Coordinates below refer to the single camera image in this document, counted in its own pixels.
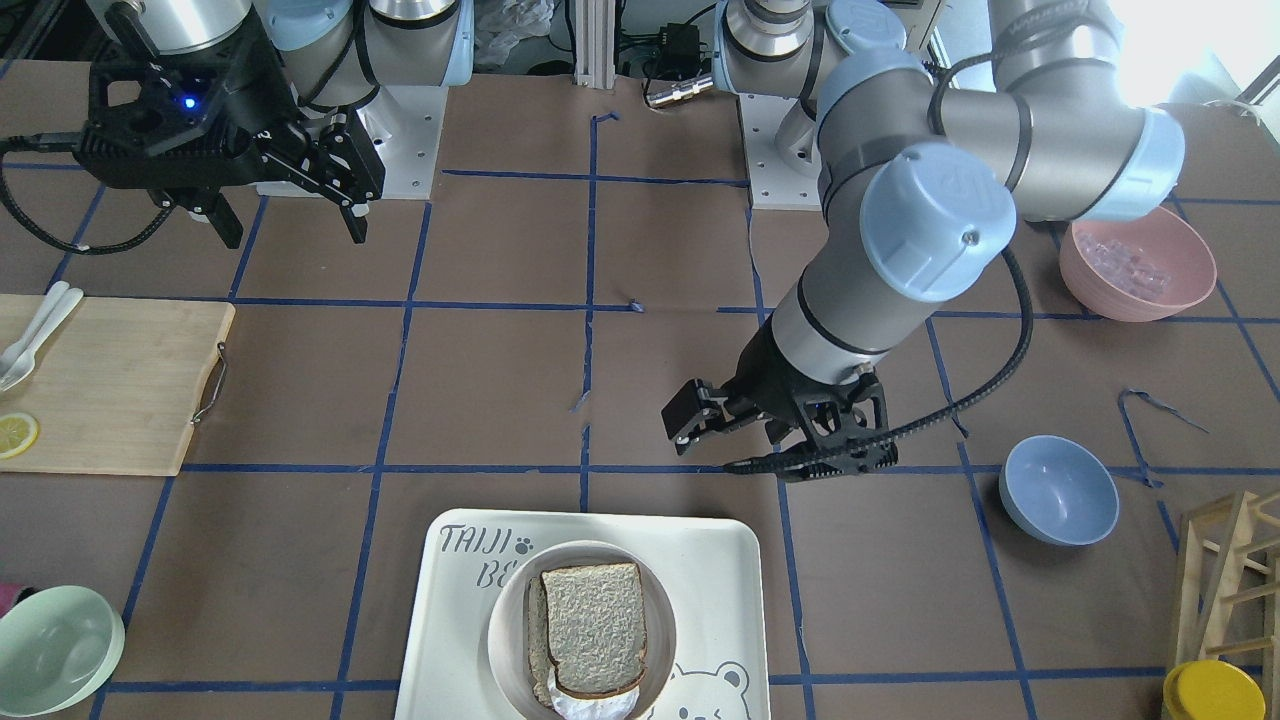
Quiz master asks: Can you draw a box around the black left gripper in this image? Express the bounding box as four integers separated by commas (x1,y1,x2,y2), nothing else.
660,325,899,483

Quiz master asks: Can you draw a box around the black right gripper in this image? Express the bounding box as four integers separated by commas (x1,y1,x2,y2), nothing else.
76,15,387,250

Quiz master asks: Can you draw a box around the white bread slice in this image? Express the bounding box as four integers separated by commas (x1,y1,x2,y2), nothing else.
540,562,648,700

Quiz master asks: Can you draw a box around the cream round plate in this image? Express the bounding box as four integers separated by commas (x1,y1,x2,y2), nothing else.
486,541,678,719

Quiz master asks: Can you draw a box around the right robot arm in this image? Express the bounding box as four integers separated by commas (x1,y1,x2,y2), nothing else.
72,1,475,249

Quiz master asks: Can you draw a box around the bread slice on plate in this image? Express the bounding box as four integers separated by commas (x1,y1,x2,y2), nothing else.
525,574,553,708

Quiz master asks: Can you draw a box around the wooden cutting board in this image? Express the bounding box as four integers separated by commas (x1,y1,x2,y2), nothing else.
1,296,236,477

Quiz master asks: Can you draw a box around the cream bear tray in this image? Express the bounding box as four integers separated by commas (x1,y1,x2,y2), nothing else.
396,509,771,719

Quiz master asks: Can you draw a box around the fried egg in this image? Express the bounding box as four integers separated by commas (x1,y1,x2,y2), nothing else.
545,674,640,719

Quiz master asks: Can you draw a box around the white plastic spoon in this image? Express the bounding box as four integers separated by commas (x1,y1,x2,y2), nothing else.
1,281,70,375

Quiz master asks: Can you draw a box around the lemon slice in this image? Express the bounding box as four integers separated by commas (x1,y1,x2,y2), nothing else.
0,413,41,460

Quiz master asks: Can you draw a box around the blue bowl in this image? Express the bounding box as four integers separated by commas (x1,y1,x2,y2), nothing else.
998,436,1120,547

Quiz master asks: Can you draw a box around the pink bowl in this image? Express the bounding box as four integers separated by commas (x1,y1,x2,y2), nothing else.
1059,208,1219,322

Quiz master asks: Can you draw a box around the pink cloth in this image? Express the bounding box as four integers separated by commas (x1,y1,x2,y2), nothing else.
0,582,38,618

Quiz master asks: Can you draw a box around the green bowl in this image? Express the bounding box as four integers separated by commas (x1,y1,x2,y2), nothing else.
1,585,125,717

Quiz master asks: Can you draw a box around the wooden rack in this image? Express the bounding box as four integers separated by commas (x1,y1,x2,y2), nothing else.
1167,491,1279,719

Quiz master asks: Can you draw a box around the yellow cup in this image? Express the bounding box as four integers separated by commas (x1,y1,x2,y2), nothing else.
1162,659,1267,719

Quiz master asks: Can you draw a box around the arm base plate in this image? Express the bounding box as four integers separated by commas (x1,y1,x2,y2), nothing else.
739,94,820,211
352,85,448,200

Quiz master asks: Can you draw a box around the aluminium frame post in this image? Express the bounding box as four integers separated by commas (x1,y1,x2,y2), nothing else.
571,1,620,92

